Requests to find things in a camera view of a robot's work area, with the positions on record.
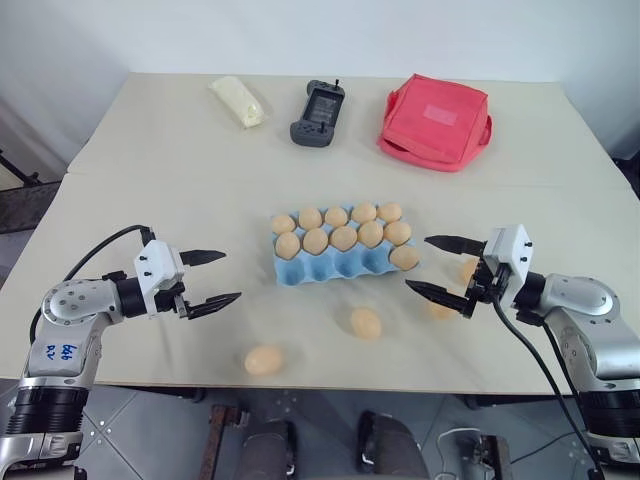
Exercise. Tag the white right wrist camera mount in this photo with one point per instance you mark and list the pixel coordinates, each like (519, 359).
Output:
(515, 250)

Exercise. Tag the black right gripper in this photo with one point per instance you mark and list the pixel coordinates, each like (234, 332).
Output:
(487, 285)

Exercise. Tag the tan egg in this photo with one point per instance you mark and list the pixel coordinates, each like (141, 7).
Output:
(467, 271)
(310, 218)
(336, 216)
(343, 238)
(389, 212)
(365, 324)
(264, 360)
(288, 246)
(404, 258)
(397, 233)
(315, 241)
(363, 213)
(370, 234)
(284, 223)
(441, 311)

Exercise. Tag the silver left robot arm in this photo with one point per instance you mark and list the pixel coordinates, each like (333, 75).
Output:
(60, 320)

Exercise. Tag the grey handheld game controller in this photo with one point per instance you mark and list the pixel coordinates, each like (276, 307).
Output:
(317, 114)

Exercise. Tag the black stand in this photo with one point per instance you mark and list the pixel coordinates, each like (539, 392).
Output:
(25, 200)

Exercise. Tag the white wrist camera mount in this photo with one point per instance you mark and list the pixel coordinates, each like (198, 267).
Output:
(515, 250)
(157, 267)

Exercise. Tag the dark object at wall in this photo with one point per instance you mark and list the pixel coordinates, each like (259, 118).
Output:
(627, 170)

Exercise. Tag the cream plastic-wrapped packet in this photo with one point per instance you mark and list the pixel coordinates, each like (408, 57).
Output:
(239, 102)

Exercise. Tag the rusty brown metal bracket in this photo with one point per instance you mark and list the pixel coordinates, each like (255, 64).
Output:
(495, 457)
(220, 440)

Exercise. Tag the red fabric bag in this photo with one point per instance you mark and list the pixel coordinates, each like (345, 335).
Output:
(435, 122)

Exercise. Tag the blue egg tray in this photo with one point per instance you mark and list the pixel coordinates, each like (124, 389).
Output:
(330, 267)

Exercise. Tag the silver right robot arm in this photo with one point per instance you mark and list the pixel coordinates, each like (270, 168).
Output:
(585, 310)

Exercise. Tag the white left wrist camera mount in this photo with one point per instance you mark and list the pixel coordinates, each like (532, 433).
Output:
(157, 267)

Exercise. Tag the dark rounded shape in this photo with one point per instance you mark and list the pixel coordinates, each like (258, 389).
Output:
(392, 445)
(270, 450)

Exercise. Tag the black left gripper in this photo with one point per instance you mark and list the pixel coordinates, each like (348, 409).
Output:
(170, 300)

